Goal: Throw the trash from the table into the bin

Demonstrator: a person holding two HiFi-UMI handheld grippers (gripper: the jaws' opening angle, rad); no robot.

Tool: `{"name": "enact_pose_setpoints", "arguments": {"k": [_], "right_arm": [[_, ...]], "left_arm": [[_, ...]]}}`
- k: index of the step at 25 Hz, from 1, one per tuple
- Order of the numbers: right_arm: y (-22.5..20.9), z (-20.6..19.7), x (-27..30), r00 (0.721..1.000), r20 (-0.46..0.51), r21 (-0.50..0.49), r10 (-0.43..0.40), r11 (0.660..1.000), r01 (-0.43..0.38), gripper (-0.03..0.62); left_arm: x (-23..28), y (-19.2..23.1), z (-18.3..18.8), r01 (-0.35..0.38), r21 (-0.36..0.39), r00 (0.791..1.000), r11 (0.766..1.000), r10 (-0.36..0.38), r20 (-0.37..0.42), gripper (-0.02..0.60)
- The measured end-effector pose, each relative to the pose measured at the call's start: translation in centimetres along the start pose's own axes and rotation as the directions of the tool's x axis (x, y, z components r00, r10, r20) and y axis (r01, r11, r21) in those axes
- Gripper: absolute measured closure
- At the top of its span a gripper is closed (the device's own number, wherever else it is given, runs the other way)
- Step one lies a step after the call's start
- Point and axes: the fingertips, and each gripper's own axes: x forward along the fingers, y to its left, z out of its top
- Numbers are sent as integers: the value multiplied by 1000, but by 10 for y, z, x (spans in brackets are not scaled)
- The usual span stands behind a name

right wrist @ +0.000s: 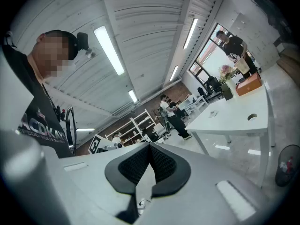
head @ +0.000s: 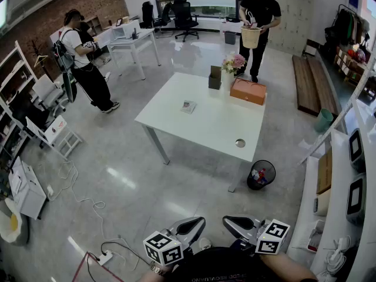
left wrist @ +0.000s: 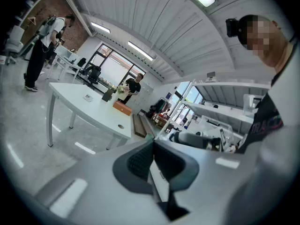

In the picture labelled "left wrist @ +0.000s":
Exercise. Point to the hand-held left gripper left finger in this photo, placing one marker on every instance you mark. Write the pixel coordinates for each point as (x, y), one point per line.
(93, 184)

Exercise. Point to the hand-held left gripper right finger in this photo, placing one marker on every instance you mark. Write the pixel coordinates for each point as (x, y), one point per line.
(206, 172)

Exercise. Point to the small snack packet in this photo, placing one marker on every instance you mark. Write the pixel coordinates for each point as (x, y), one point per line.
(88, 97)

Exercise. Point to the white desk with grommet hole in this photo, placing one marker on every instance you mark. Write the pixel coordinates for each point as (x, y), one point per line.
(89, 109)

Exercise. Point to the white table leg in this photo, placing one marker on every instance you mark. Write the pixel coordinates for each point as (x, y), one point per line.
(113, 142)
(50, 121)
(72, 121)

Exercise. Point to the mint green bin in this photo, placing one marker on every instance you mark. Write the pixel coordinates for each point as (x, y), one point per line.
(149, 137)

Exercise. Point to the stack of cardboard boxes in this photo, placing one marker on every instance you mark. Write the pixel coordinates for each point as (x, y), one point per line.
(161, 121)

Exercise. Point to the wooden plank pallet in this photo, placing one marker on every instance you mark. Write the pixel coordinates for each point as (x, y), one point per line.
(138, 126)
(148, 125)

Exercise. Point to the white metal shelf rack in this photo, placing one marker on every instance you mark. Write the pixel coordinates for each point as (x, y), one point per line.
(222, 95)

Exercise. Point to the orange rectangular box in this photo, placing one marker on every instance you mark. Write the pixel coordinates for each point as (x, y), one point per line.
(122, 108)

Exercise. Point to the black bag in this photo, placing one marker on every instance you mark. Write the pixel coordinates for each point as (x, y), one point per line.
(158, 105)

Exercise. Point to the dark grey open box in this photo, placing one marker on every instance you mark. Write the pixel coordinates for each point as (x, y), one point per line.
(107, 95)

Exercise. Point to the white lockers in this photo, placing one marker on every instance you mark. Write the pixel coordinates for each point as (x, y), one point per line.
(145, 97)

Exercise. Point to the pink and white flower bouquet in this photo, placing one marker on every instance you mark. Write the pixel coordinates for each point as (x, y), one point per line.
(122, 89)

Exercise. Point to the black office chair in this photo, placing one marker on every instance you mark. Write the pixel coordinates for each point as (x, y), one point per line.
(93, 75)

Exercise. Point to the large window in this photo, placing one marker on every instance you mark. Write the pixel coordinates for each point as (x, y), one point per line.
(117, 67)

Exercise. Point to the person's head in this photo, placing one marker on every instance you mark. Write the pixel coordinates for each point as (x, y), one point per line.
(269, 43)

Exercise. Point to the white office chair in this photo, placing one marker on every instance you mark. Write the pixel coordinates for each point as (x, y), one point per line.
(14, 40)

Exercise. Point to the black head-mounted camera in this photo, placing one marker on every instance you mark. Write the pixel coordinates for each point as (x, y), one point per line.
(232, 27)

